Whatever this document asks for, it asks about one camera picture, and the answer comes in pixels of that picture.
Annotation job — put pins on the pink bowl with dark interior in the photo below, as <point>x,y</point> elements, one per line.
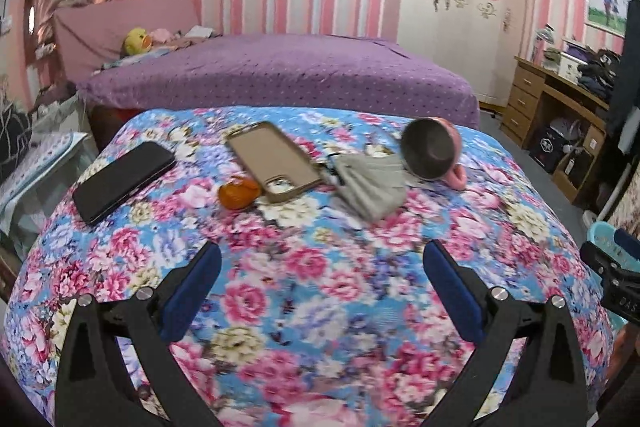
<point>430,149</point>

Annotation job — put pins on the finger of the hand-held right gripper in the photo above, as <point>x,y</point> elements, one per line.
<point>600,257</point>
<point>627,241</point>

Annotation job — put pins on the grey folded cloth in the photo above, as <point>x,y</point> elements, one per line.
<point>370,182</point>

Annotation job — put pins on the white storage box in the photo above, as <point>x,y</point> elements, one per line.
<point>569,66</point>

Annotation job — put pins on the pile of dark clothes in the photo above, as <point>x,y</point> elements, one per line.
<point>597,74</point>

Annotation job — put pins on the person's right hand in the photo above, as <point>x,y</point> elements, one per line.
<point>625,344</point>

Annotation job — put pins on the pink plush toy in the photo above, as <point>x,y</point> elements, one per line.
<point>161,35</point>

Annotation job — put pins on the white wall switch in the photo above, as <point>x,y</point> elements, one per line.
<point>6,23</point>

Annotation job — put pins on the white folded cloth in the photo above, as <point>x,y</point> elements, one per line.
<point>200,32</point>

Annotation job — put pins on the desk lamp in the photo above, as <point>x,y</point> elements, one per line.
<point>545,36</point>

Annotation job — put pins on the purple dotted bed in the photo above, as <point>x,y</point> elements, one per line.
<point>280,72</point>

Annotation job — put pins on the small framed couple photo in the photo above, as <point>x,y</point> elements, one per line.
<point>607,9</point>

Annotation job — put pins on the black white patterned bag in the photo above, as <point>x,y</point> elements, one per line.
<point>15,132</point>

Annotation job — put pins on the white wardrobe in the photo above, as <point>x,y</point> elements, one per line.
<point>460,52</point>

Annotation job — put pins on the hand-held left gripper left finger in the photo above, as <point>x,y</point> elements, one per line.
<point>192,292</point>

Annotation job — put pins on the floral tablecloth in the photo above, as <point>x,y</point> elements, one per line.
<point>310,307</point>

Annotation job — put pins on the yellow duck plush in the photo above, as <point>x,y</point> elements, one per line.
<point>136,42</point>

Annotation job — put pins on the black smartphone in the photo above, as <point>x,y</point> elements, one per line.
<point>122,182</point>

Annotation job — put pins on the black hanging garment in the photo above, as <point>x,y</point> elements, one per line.
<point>627,82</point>

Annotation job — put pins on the wooden desk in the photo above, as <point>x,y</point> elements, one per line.
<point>522,87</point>

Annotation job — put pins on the pink covered headboard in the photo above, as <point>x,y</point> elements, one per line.
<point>105,32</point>

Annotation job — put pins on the cardboard box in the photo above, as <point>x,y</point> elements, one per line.
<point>587,162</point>

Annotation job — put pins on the beige phone case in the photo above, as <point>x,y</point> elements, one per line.
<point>270,157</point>

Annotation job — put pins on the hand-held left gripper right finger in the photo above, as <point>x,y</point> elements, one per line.
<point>452,292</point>

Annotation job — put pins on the white wall socket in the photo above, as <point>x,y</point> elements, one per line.
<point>45,50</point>

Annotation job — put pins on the white electric fan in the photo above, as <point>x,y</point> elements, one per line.
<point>565,129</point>

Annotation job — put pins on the dotted white cloth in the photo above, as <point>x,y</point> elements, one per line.
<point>45,157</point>

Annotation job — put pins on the black paper bag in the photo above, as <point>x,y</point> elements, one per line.
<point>545,149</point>

